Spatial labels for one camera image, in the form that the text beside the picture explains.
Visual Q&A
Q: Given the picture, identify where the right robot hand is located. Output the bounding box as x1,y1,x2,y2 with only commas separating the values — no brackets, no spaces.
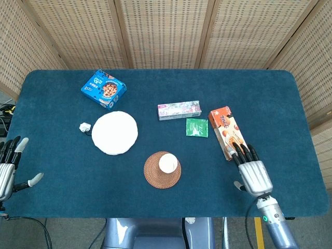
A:
227,141,274,197

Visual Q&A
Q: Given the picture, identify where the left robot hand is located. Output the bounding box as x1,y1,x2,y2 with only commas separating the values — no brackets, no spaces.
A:
0,135,45,202

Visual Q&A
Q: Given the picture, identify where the white floral paper cup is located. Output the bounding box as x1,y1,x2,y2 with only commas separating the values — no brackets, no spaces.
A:
158,153,179,174

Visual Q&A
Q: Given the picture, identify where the woven brown coaster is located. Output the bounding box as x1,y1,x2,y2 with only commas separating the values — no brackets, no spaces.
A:
143,151,182,190

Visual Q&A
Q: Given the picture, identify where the white plate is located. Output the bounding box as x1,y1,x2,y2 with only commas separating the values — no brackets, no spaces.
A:
91,110,139,156

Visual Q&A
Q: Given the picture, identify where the orange biscuit box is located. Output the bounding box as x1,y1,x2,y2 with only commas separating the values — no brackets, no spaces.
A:
208,105,248,162

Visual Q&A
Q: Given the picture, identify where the green sachet packet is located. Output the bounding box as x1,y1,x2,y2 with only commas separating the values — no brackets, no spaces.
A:
185,118,210,138

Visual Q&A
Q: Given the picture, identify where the blue table cloth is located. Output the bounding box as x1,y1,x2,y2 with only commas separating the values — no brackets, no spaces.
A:
2,68,330,218

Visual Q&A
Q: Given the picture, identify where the floral toothpaste box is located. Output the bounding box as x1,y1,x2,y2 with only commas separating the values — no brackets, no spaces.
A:
157,100,203,121

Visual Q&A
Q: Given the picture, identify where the blue robot torso base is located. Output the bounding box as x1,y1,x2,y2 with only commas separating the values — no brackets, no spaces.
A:
102,217,216,249

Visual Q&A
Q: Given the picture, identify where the blue cookie box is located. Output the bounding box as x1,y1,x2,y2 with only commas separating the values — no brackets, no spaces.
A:
80,69,128,110

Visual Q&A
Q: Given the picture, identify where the woven folding screen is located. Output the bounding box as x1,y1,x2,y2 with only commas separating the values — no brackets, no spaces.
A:
0,0,332,191

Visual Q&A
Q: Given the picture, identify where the black cable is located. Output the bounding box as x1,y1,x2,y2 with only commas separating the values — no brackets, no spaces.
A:
0,214,54,249
244,198,260,249

